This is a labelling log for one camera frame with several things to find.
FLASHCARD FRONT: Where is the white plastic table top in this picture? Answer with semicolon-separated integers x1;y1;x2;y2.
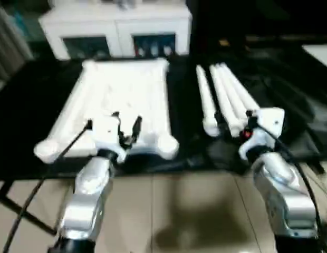
33;57;180;164

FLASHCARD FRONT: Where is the white plastic table leg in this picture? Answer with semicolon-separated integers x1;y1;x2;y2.
195;65;221;137
208;65;243;138
215;63;250;132
220;62;261;113

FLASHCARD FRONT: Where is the black plastic mat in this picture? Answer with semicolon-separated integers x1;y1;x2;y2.
0;50;327;182

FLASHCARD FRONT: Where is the black long bar device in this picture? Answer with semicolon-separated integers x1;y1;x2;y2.
245;35;327;45

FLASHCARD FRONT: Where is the white glass-door cabinet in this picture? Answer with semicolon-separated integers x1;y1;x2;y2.
38;0;193;60

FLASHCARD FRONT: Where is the white flat board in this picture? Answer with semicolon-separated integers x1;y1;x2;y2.
302;44;327;64

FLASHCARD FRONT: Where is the black tall cabinet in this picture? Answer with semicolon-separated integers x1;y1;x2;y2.
189;0;246;51

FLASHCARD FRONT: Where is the black metal stand leg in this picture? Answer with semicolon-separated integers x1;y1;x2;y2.
0;179;57;235

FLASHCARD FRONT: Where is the grey curtain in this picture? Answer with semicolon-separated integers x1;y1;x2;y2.
0;0;34;87

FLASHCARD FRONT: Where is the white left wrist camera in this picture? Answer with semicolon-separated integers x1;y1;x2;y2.
91;115;127;164

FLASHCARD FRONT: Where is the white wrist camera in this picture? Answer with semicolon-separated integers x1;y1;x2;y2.
91;115;127;164
238;107;285;163

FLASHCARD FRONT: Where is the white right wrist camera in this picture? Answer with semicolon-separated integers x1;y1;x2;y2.
238;107;285;163

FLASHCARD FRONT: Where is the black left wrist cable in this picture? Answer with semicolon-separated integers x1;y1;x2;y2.
2;120;93;253

